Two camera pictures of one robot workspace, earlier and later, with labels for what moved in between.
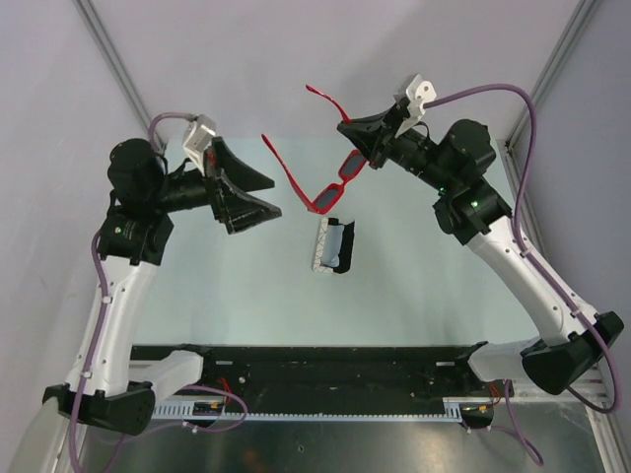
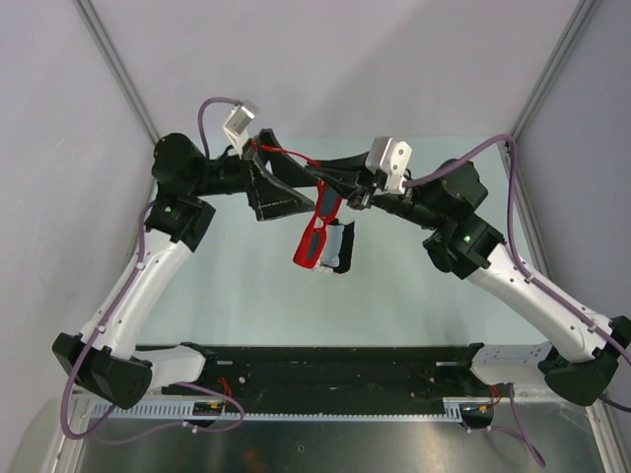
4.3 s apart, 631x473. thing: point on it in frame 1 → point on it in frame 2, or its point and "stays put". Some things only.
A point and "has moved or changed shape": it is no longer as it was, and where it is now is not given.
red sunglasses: [327, 196] has moved or changed shape
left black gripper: [233, 207] → [267, 197]
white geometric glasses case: [346, 246] stays put
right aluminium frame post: [570, 34] stays put
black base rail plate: [409, 374] stays put
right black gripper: [375, 134] → [336, 171]
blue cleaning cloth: [330, 256] stays put
